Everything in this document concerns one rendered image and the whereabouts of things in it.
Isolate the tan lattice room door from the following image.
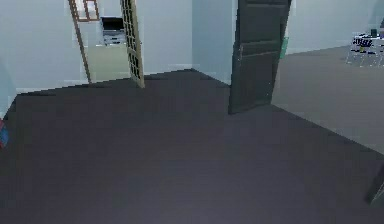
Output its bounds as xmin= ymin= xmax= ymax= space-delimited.
xmin=120 ymin=0 xmax=146 ymax=89

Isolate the brown framed window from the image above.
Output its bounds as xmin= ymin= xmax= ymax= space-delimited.
xmin=73 ymin=0 xmax=101 ymax=23

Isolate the green wall object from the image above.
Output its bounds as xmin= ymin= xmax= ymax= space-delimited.
xmin=279 ymin=36 xmax=290 ymax=60

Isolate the white cabinet with black top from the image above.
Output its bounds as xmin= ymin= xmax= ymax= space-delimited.
xmin=96 ymin=15 xmax=128 ymax=47

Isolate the dark grey room door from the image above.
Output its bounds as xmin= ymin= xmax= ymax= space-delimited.
xmin=227 ymin=0 xmax=293 ymax=116

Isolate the red and blue object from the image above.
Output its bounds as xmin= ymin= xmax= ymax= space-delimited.
xmin=0 ymin=118 xmax=10 ymax=150

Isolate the white table with small things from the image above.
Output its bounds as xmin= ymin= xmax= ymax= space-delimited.
xmin=345 ymin=28 xmax=384 ymax=69

